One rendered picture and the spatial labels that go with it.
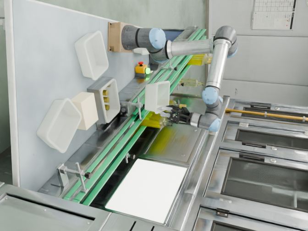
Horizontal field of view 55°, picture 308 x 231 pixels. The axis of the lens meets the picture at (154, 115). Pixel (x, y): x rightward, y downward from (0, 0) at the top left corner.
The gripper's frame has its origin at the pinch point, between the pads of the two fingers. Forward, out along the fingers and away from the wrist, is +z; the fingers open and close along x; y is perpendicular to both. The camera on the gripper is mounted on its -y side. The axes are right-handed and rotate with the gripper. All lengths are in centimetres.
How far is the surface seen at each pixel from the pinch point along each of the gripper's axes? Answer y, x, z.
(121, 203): 37, 43, -1
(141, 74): -41, -11, 32
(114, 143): 17.8, 21.0, 17.1
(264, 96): -662, 78, -58
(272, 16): -596, -113, -27
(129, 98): -9.0, 0.6, 24.3
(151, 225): 79, 16, -30
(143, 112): -12.3, 8.1, 14.9
